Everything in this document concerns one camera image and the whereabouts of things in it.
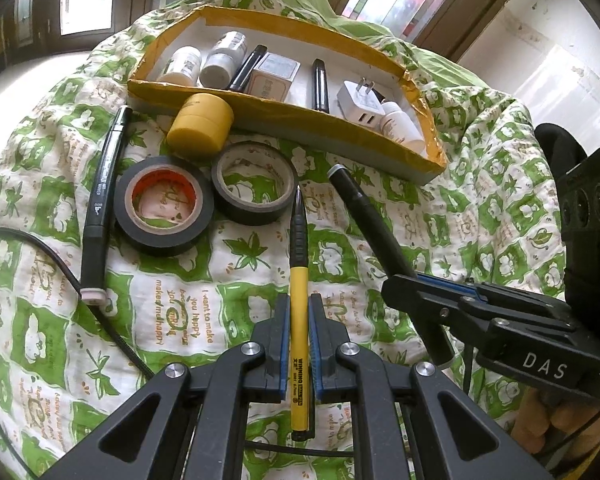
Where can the white plug charger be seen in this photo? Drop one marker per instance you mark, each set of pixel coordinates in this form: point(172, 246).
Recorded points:
point(357, 102)

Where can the green and white printed blanket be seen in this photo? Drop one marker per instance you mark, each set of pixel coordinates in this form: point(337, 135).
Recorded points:
point(180, 285)

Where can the black marker pen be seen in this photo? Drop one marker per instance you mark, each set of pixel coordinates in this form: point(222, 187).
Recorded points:
point(380, 230)
point(102, 200)

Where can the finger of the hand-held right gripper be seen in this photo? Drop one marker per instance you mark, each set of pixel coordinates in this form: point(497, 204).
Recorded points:
point(460, 284)
point(415, 292)

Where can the black tape roll orange core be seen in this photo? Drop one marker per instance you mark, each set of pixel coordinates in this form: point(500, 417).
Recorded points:
point(130, 220)

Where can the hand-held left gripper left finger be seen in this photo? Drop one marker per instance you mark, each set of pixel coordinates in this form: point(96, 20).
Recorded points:
point(280, 345)

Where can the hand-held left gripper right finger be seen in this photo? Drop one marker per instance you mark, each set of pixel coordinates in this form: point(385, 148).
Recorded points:
point(316, 345)

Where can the yellow round jar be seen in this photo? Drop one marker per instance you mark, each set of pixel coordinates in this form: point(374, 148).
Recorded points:
point(200, 122)

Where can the white bottle green label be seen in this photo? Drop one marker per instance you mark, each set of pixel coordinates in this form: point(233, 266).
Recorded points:
point(180, 67)

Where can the person's right hand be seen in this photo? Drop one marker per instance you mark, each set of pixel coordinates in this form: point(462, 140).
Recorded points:
point(545, 420)

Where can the silver white bottle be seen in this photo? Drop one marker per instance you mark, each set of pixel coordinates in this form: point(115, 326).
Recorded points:
point(222, 62)

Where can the plain green bed sheet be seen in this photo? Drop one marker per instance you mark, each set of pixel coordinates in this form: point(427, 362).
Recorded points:
point(360, 30)

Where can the yellow cardboard tray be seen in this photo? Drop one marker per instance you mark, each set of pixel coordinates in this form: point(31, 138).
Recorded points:
point(290, 25)

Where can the small white carton box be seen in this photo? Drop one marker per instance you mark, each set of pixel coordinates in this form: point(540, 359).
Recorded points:
point(275, 77)

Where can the yellow and black pen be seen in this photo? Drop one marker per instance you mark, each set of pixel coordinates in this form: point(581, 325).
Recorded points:
point(298, 285)

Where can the black tape roll grey core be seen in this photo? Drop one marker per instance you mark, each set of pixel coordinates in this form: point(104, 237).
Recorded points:
point(252, 210)

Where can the black slim tube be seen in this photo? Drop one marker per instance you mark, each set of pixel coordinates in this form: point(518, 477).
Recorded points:
point(320, 85)
point(247, 67)

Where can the small white dropper bottle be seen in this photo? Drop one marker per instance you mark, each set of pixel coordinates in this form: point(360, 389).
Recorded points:
point(400, 125)

